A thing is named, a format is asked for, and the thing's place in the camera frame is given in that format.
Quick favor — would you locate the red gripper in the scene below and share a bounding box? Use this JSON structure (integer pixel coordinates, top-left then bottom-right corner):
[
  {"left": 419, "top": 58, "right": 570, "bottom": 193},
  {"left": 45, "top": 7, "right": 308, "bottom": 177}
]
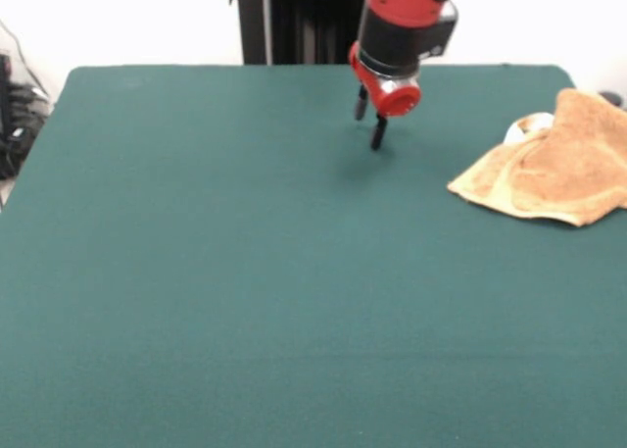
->
[{"left": 348, "top": 41, "right": 422, "bottom": 152}]

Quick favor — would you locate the orange terry towel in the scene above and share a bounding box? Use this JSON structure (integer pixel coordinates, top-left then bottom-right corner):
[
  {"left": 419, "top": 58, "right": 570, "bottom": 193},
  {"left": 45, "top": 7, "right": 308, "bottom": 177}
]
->
[{"left": 446, "top": 87, "right": 627, "bottom": 227}]

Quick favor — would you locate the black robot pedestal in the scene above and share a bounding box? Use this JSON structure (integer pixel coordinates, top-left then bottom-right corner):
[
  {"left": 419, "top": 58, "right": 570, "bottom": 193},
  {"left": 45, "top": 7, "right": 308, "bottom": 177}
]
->
[{"left": 227, "top": 0, "right": 368, "bottom": 66}]

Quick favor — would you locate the dark green table cloth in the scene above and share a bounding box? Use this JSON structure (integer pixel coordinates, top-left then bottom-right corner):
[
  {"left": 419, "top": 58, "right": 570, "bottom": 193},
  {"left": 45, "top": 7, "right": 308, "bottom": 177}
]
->
[{"left": 0, "top": 64, "right": 627, "bottom": 448}]

